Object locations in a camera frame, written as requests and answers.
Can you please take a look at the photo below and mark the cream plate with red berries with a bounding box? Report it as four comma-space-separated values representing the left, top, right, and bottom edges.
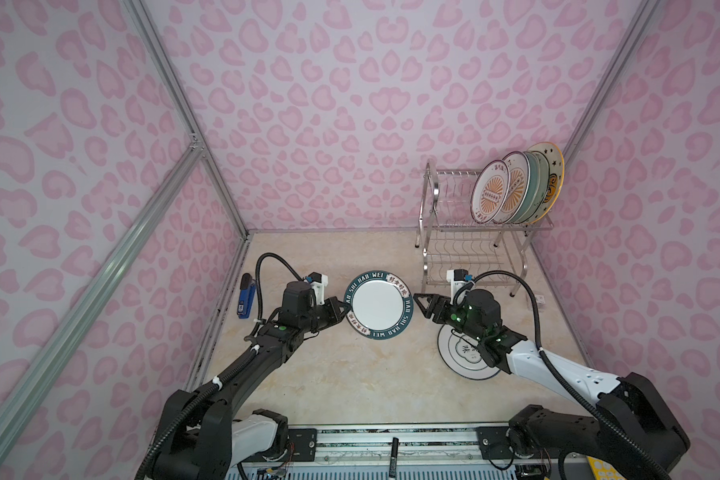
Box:
534, 152, 551, 219

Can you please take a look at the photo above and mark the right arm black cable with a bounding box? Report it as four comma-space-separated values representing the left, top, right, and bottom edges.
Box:
455, 269, 673, 480

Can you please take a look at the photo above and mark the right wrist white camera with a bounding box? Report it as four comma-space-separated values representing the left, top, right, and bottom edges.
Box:
446, 269, 473, 304

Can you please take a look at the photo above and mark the small orange sunburst plate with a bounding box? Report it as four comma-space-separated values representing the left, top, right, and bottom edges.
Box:
470, 160, 509, 224

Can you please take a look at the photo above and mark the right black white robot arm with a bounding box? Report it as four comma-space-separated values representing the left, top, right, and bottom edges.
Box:
413, 289, 690, 479

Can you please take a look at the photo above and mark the large orange sunburst plate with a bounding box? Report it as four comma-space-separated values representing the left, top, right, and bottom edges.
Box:
493, 151, 529, 224

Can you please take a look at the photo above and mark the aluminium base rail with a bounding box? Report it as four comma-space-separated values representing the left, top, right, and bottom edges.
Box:
137, 419, 661, 480

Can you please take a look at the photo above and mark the dark green rimmed plate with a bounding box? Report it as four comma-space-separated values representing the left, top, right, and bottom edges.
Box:
344, 270, 414, 340

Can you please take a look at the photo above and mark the black marker pen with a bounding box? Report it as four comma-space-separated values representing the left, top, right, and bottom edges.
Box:
387, 437, 400, 480

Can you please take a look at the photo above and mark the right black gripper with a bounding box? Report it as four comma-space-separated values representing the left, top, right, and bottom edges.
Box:
412, 294, 486, 343

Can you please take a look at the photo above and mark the chrome two-tier dish rack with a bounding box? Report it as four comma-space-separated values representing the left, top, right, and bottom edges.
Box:
415, 156, 553, 289

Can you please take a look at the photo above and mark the cat and stars plate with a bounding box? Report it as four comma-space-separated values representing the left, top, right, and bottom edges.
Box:
528, 142, 565, 224

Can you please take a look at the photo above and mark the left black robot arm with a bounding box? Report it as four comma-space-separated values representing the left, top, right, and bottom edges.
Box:
135, 281, 352, 479

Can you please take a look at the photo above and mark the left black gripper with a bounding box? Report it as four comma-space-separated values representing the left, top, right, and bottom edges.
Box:
300, 296, 352, 334

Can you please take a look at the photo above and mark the teal flower plate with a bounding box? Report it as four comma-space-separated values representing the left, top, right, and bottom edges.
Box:
510, 151, 543, 224

